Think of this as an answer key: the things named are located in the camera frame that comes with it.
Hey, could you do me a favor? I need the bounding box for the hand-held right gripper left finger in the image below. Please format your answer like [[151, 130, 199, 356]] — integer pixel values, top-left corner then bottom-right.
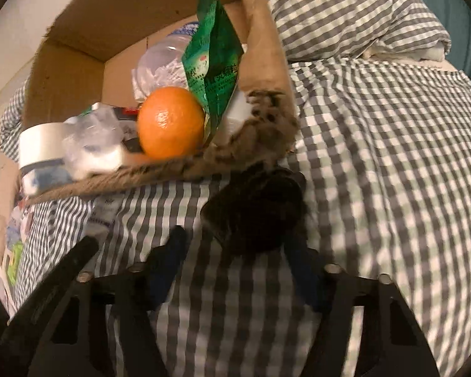
[[27, 226, 191, 377]]

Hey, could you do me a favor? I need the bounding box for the green foil packet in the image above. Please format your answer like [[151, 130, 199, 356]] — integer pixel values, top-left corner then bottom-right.
[[181, 0, 246, 127]]

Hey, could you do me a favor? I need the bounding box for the brown cardboard box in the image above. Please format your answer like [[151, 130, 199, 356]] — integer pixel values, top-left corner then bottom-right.
[[21, 0, 301, 205]]

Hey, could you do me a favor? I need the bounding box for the white tissue pack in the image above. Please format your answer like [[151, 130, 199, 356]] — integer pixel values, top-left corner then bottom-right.
[[219, 90, 257, 136]]

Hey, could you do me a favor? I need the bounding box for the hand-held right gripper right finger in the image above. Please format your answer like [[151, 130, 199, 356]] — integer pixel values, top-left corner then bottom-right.
[[284, 241, 440, 377]]

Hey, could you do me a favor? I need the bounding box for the green snack pack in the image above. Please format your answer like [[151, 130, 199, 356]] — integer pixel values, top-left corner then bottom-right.
[[6, 243, 25, 284]]

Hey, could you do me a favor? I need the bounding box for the checked pillow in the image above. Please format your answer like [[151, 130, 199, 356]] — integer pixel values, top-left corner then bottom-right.
[[257, 0, 453, 63]]

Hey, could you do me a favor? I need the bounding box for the orange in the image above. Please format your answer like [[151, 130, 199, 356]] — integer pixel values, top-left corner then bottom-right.
[[137, 86, 206, 158]]

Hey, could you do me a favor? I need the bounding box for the clear jar with blue label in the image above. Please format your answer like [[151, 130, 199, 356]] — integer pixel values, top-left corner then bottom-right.
[[62, 106, 129, 178]]

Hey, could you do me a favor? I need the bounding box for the checked bed sheet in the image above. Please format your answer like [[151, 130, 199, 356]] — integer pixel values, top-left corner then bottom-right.
[[0, 58, 471, 377]]

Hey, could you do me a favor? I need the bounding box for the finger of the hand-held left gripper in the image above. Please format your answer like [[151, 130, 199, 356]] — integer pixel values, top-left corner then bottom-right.
[[0, 237, 100, 377]]

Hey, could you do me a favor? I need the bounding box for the clear plastic bag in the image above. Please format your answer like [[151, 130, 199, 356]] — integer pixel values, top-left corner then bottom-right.
[[131, 23, 200, 102]]

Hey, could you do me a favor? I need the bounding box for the grey cardboard tape roll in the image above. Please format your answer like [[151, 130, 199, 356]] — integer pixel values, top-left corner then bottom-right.
[[18, 123, 77, 196]]

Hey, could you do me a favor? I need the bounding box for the checked duvet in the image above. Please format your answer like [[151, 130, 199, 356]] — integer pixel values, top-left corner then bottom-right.
[[0, 82, 29, 161]]

